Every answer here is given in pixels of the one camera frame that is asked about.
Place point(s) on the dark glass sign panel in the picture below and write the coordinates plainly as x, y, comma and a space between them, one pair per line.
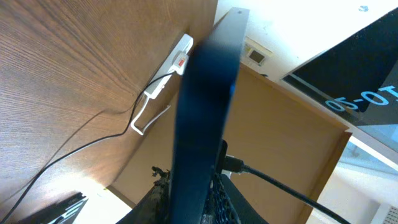
357, 79

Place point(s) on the blue Galaxy smartphone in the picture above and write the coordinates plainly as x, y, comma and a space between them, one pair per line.
204, 100

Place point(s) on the wall thermostat panel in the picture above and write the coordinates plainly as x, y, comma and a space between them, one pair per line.
255, 53

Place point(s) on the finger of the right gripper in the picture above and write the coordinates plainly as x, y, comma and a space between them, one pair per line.
226, 204
154, 206

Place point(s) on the white power strip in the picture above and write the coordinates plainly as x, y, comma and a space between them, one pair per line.
176, 61

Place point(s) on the wooden side panel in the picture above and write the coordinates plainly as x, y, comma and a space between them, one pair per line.
268, 128

